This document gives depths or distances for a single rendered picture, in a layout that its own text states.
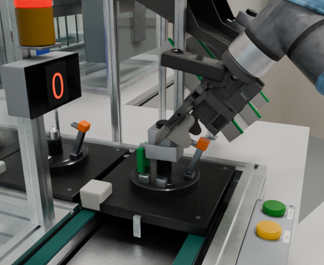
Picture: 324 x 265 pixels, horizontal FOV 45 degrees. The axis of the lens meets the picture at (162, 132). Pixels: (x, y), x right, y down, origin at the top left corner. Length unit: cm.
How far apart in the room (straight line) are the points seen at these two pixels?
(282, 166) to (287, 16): 61
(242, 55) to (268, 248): 30
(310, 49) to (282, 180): 54
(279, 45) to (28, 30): 36
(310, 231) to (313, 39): 44
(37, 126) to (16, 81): 11
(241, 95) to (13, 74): 35
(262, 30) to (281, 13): 3
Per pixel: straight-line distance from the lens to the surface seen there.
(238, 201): 75
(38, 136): 64
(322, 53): 59
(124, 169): 84
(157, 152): 74
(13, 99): 56
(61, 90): 60
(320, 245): 86
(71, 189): 78
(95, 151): 93
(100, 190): 73
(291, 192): 102
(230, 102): 67
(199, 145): 72
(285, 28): 61
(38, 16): 57
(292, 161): 118
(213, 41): 89
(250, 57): 63
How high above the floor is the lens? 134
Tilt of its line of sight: 21 degrees down
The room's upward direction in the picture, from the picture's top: straight up
